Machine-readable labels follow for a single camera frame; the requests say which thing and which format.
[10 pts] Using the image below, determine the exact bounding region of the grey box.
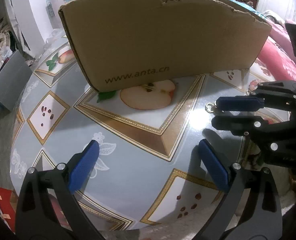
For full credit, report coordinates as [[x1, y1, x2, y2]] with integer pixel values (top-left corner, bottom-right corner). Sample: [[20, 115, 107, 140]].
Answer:
[[0, 49, 33, 112]]

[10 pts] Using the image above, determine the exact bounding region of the brown cardboard box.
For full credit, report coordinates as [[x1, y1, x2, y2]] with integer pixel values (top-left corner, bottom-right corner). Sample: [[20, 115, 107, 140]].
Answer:
[[58, 0, 272, 93]]

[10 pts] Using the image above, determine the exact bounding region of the small silver ring jewelry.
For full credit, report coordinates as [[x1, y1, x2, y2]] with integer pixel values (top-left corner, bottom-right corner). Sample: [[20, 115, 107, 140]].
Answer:
[[205, 101, 220, 113]]

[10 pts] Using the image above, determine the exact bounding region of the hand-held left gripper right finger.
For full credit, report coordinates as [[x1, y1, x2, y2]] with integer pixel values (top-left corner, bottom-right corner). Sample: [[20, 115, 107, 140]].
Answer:
[[198, 139, 282, 240]]

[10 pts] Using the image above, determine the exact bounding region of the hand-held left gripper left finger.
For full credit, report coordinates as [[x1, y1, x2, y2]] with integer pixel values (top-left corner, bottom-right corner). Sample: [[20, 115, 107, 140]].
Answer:
[[15, 140, 106, 240]]

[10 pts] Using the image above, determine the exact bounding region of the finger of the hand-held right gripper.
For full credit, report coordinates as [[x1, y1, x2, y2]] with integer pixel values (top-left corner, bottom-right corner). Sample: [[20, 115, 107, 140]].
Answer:
[[214, 80, 296, 112], [211, 115, 296, 140]]

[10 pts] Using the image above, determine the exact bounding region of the red paper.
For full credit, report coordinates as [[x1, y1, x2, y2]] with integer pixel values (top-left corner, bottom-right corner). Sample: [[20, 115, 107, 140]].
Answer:
[[0, 185, 19, 233]]

